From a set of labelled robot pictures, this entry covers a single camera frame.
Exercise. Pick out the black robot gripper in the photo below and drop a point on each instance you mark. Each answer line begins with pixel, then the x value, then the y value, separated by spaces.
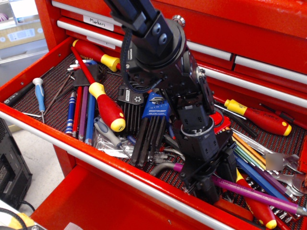
pixel 205 153

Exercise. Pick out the large violet Allen key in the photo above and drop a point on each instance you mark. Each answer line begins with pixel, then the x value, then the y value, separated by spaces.
pixel 240 189

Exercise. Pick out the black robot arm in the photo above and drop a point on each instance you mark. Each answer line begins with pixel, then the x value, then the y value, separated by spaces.
pixel 155 55

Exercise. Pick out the rainbow hex key set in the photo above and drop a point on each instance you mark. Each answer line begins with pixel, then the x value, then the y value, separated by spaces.
pixel 255 169

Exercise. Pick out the blue hex key set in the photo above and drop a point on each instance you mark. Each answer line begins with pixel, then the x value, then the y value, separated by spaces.
pixel 149 139

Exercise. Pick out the black Tekton key set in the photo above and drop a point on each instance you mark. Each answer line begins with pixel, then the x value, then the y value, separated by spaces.
pixel 131 103

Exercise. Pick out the small purple hex key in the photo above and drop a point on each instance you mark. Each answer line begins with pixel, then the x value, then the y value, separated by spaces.
pixel 83 114

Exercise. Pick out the red hex key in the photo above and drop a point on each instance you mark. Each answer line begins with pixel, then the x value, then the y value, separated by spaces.
pixel 77 110

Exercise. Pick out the chest key lock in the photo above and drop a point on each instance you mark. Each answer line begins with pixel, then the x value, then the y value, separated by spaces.
pixel 180 20

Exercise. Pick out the red yellow screwdriver bottom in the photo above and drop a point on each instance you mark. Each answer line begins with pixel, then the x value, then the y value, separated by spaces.
pixel 261 212

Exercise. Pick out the silver wrench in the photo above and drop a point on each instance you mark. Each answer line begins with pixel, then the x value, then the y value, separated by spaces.
pixel 296 181

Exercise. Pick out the red yellow screwdriver right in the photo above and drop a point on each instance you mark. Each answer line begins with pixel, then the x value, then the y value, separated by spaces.
pixel 265 120

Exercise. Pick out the thin red screwdriver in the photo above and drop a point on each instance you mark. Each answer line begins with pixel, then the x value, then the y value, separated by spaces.
pixel 286 117

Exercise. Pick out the grey blue screwdriver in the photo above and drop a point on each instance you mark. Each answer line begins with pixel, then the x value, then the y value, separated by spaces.
pixel 106 132

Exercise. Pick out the large red yellow screwdriver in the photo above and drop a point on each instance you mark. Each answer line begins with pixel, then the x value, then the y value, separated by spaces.
pixel 110 111

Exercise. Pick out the red tool chest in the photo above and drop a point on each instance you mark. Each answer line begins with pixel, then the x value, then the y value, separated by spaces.
pixel 212 22

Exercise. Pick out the blue metallic pen tool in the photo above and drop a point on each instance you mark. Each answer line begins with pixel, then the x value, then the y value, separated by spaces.
pixel 71 111

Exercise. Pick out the open red drawer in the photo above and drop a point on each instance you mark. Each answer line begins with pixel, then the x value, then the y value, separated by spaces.
pixel 273 71

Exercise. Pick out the long red yellow screwdriver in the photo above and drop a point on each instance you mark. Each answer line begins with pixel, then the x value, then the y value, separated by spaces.
pixel 91 51

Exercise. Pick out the white Markers label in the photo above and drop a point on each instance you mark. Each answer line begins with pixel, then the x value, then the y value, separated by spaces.
pixel 98 23

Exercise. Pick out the blue white precision screwdriver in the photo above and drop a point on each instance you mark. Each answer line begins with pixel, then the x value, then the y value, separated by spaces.
pixel 39 93

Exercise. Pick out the black computer case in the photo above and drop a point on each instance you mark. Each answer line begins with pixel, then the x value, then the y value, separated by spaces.
pixel 15 177

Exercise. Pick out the black pen tool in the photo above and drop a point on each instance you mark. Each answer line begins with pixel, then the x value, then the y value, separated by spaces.
pixel 10 101

